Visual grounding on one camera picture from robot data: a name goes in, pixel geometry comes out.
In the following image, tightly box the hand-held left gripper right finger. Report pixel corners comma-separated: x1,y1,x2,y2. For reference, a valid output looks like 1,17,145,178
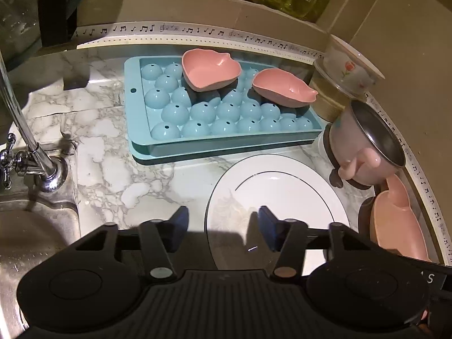
258,205,377,280

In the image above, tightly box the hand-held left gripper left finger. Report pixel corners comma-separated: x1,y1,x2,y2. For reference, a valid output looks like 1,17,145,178
72,205,190,284

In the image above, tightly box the white plate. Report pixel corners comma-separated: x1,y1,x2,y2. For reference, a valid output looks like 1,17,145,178
205,155,351,272

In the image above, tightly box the pink animal-shaped dish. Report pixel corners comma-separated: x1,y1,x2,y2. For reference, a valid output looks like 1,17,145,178
369,175,433,264

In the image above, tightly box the blue ice ball tray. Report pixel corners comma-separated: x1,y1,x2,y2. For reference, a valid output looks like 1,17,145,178
123,56,328,165

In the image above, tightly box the pink steel-lined pot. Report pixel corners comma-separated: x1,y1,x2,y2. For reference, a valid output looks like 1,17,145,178
325,99,406,189

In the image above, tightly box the pink animal-shaped bowl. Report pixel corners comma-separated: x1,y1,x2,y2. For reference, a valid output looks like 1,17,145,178
181,49,242,92
252,68,319,108

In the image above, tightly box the steel sink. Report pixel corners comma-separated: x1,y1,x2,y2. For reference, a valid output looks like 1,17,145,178
0,184,82,329

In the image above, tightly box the chrome faucet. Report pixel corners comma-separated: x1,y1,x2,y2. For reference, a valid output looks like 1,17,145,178
0,53,69,194

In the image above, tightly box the floral white cup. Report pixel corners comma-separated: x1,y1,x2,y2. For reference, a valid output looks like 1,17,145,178
324,34,385,97

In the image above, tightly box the black block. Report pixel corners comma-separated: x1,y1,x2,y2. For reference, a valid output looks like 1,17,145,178
37,0,78,48

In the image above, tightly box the clear glass container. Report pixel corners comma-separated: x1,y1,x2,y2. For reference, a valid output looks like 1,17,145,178
0,0,96,71

